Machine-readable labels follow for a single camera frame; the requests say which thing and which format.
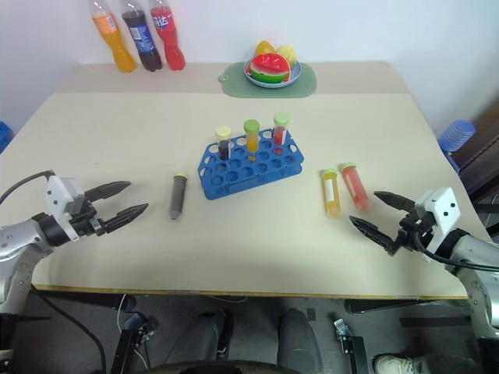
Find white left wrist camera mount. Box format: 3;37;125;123
44;175;85;241

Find dark liquid tube, yellow cap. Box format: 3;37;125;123
214;125;234;162
168;171;188;222

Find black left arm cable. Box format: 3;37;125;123
0;169;55;205

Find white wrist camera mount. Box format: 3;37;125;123
44;175;85;241
412;187;462;254

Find white thin cable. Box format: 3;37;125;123
116;293;151;369

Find toy orange-yellow fruit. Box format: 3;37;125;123
254;39;278;58

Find orange liquid tube, green cap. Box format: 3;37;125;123
242;118;261;163

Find orange soda bottle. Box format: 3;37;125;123
90;0;139;74

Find black table frame bar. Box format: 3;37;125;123
344;297;469;315

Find black floor cable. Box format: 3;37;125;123
34;289;108;374

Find blue test tube rack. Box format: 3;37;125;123
197;128;306;202

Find yellow liquid tube, green cap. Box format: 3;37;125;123
320;168;343;219

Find red soda bottle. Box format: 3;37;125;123
148;0;187;72

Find toy bumpy yellow fruit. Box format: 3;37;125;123
275;44;301;68

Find dark wooden cabinet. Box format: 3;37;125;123
451;99;499;198

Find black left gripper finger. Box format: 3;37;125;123
83;180;133;203
101;203;150;235

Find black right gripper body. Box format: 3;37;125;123
395;207;435;253

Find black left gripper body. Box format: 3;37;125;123
69;199;108;238

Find dark cola bottle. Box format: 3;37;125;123
119;0;163;72

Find dark rounded robot knee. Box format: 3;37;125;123
170;309;235;368
276;307;325;374

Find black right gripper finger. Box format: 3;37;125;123
348;216;400;257
373;190;417;215

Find blue plate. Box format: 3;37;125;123
243;58;303;90

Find toy watermelon slice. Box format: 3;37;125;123
249;52;293;84

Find blue plastic crate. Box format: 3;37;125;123
0;120;16;154

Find green placemat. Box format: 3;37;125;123
218;62;318;100

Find red liquid tube, green cap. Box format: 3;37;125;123
338;161;370;212
272;112;292;155

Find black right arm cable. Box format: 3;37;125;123
412;228;499;270

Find white shoe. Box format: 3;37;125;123
373;353;432;374

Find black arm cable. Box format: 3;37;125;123
0;169;55;205
412;228;499;270

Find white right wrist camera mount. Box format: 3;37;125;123
412;187;462;254

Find blue stacked plastic stools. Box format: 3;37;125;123
437;118;477;173

